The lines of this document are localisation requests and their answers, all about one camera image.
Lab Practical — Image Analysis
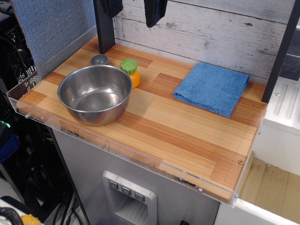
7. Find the blue cloth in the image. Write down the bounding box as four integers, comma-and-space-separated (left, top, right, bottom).
173, 62, 250, 118

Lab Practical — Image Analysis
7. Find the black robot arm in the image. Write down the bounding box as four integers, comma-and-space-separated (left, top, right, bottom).
100, 0, 167, 28

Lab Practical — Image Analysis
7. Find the orange toy carrot green top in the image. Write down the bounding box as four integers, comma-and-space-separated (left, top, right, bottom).
120, 59, 140, 88

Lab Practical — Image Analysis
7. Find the large steel bowl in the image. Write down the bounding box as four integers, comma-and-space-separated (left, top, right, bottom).
58, 65, 133, 126

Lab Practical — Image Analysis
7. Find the small grey bowl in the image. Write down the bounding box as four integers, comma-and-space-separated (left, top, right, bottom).
90, 54, 109, 65

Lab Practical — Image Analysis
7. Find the silver dispenser panel with buttons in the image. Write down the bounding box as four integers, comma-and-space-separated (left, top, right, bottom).
102, 170, 158, 225

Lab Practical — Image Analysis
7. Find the blue fabric side panel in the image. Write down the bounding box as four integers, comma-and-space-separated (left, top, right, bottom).
10, 0, 97, 79

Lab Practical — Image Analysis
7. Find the clear acrylic table guard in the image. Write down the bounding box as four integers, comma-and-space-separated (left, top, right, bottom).
7, 72, 266, 206

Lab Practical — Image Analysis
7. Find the black milk crate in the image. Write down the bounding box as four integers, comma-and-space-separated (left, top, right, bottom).
0, 25, 36, 85

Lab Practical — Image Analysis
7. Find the white toy sink counter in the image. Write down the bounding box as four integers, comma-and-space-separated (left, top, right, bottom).
215, 77, 300, 225

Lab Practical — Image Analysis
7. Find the black left post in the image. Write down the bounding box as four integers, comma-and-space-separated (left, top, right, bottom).
93, 0, 115, 54

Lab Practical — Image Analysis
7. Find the black post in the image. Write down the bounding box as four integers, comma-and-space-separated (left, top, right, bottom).
261, 0, 300, 103
93, 0, 115, 54

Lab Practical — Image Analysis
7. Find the black right post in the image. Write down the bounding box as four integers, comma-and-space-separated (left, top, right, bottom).
261, 0, 300, 103

